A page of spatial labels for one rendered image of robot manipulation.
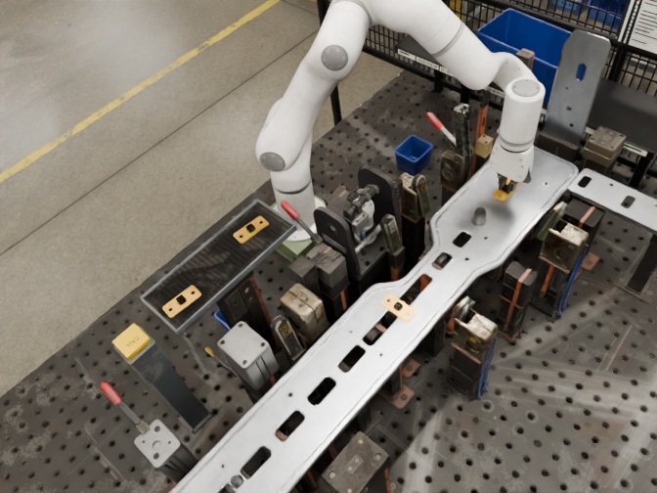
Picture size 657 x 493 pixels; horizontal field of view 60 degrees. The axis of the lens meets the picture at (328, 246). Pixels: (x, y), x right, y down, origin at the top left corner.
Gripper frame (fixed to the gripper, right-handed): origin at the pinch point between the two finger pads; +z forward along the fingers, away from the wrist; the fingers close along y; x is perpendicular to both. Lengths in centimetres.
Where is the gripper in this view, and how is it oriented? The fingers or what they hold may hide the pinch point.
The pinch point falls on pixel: (506, 183)
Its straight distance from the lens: 159.7
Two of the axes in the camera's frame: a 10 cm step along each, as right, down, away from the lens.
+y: 7.3, 4.9, -4.7
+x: 6.7, -6.4, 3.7
